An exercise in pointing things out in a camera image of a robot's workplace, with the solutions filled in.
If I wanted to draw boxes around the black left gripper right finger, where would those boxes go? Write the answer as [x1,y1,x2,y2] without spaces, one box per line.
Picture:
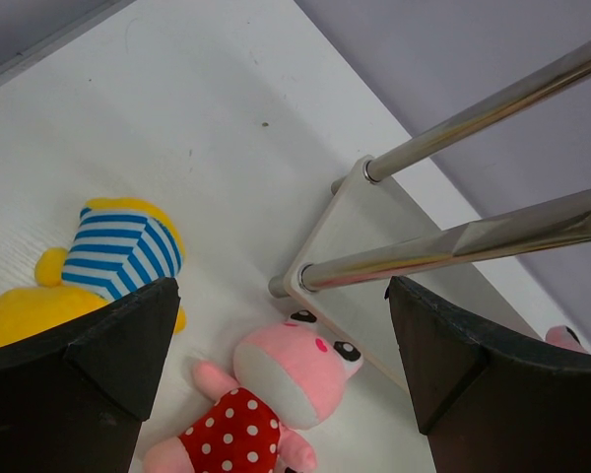
[386,277,591,472]

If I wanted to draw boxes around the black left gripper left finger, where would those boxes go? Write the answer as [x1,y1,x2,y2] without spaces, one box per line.
[0,278,180,472]

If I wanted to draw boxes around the pink toy orange striped shirt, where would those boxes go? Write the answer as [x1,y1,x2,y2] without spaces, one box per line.
[545,325,587,354]

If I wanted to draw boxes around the pink toy red polka-dot shirt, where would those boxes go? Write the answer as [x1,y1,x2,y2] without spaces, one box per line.
[143,310,363,472]

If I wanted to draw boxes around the white two-tier wooden shelf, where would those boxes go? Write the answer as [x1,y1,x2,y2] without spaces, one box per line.
[269,40,591,385]

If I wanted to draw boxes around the yellow toy blue striped shirt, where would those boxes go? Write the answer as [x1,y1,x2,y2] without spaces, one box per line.
[0,197,185,348]

